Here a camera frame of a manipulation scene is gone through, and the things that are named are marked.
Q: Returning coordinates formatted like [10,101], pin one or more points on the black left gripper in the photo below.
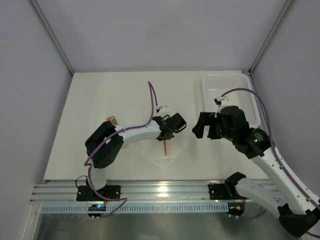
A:
[169,132]

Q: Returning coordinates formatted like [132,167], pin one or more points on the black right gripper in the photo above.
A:
[207,125]

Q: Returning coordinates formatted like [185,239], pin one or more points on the orange plastic spoon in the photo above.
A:
[165,148]

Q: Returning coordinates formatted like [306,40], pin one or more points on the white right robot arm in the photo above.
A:
[296,207]

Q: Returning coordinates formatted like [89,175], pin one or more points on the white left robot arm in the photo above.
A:
[103,146]

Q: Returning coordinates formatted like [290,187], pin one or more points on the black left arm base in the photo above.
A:
[86,194]

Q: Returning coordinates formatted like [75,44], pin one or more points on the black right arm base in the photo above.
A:
[226,190]

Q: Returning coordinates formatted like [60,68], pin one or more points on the white paper napkin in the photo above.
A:
[153,151]

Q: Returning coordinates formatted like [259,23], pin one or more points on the white perforated plastic basket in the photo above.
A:
[211,86]

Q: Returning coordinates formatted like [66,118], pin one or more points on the beige utensil case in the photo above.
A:
[112,120]

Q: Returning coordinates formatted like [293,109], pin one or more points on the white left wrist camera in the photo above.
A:
[162,109]

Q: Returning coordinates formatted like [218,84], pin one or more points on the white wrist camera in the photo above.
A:
[162,109]
[222,102]

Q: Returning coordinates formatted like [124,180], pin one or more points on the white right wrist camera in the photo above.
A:
[222,102]

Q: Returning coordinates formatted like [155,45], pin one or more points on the aluminium front rail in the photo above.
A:
[65,191]

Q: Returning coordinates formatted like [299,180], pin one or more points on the slotted white cable duct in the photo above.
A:
[137,208]

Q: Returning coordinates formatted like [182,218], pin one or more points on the right aluminium frame post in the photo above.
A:
[272,33]

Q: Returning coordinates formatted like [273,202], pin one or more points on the aluminium frame post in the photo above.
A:
[272,33]
[50,32]

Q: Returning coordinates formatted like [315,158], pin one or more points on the left aluminium frame post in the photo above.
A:
[50,32]

